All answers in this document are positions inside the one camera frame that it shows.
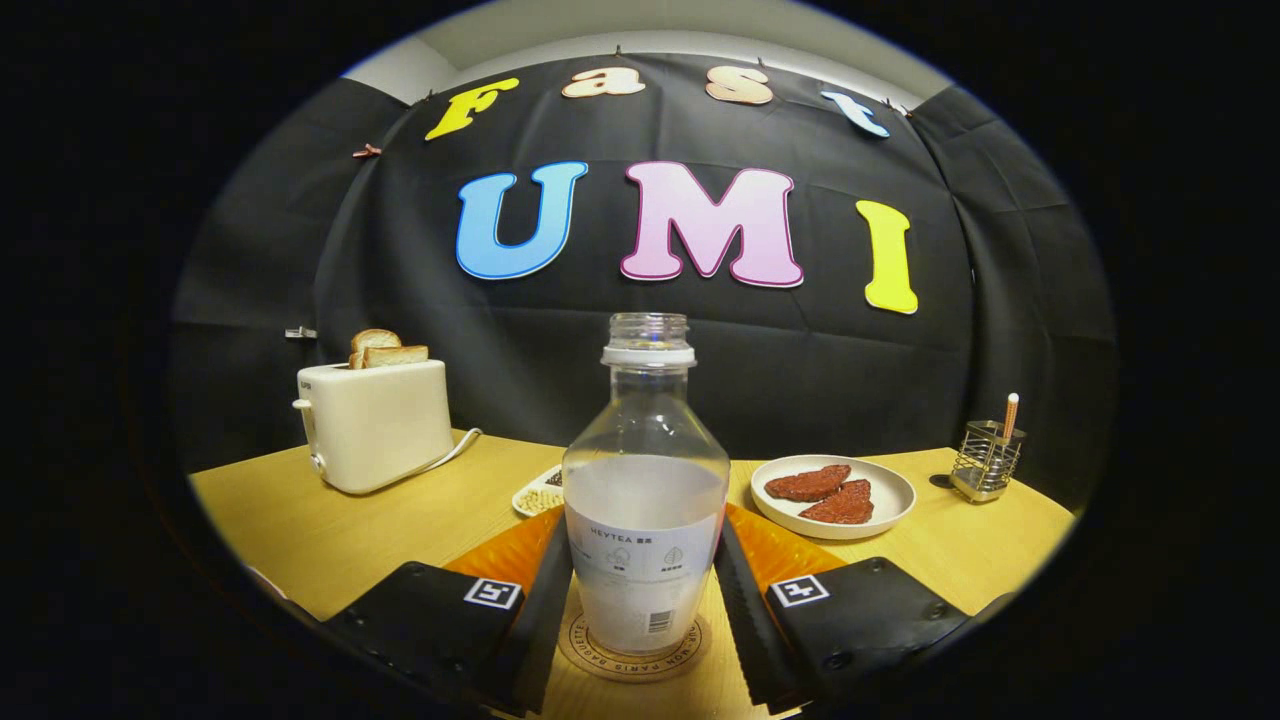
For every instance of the silver clip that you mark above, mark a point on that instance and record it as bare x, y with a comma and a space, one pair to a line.
300, 332

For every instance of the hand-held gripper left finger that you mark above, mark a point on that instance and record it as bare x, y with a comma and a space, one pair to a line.
548, 625

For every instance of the white divided condiment dish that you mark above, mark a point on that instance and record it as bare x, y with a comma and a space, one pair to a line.
540, 495

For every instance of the orange white striped stick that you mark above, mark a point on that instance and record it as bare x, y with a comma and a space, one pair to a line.
1011, 415

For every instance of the round wooden coaster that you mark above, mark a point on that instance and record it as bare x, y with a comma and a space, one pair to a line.
640, 665

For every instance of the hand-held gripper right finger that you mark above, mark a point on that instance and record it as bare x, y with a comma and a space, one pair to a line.
740, 630

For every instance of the brown meat piece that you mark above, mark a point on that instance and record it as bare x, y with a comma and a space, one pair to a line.
808, 483
842, 505

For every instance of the white round plate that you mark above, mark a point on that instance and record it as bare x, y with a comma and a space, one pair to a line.
895, 495

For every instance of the clear juice bottle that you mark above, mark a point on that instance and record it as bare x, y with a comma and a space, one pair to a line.
645, 520

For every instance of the pink clip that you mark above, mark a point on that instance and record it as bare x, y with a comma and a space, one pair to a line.
366, 151

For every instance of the wooden table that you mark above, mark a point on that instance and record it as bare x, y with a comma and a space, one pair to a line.
400, 540

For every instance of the cream toaster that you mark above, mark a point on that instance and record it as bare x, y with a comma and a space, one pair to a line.
380, 425

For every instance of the toast slice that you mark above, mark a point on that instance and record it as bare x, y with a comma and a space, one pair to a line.
398, 355
372, 339

